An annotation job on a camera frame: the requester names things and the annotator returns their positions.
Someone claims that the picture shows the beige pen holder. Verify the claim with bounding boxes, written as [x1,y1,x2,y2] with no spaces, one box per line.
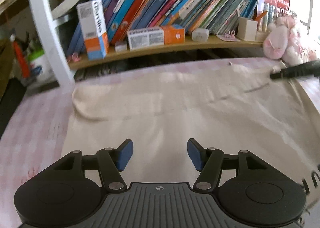
[237,17,258,41]

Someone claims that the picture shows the row of colourful books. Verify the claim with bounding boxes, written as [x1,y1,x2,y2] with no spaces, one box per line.
[66,0,291,57]

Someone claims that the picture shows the pink checkered bed sheet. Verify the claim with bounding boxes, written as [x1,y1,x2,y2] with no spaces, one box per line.
[0,56,320,228]

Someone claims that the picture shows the white green lidded tub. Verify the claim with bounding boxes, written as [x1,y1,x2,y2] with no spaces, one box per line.
[27,42,54,82]

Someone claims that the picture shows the cream white garment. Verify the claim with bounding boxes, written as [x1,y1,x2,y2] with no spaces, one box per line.
[62,65,319,207]

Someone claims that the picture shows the small white box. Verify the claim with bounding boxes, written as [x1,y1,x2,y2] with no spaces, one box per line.
[191,28,209,42]

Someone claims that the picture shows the upright white orange box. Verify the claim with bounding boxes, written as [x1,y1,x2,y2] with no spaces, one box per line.
[77,0,109,60]

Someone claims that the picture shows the flat white orange box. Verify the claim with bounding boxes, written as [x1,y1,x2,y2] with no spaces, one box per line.
[127,25,185,50]

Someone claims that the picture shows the pink plush toy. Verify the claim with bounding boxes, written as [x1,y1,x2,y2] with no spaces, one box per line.
[263,13,319,66]

